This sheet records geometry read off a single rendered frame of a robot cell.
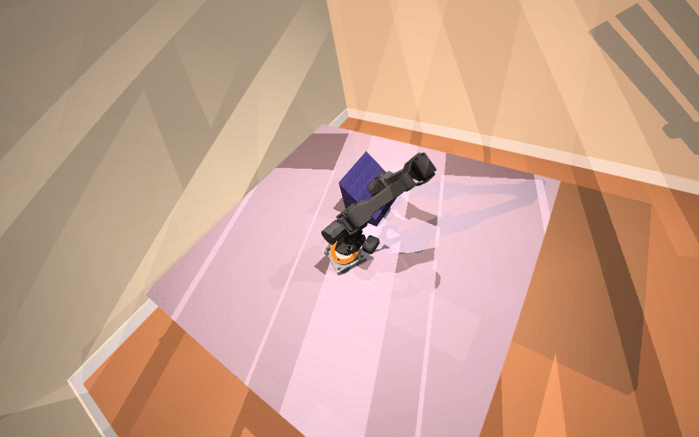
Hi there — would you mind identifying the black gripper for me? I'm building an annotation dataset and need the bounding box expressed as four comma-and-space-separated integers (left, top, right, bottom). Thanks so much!
351, 230, 380, 254

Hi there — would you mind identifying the orange round plate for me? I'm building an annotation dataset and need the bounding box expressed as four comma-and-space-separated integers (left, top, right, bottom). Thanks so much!
331, 244, 358, 264

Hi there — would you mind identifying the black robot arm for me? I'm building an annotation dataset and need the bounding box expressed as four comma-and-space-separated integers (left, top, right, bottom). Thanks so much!
321, 152, 436, 256

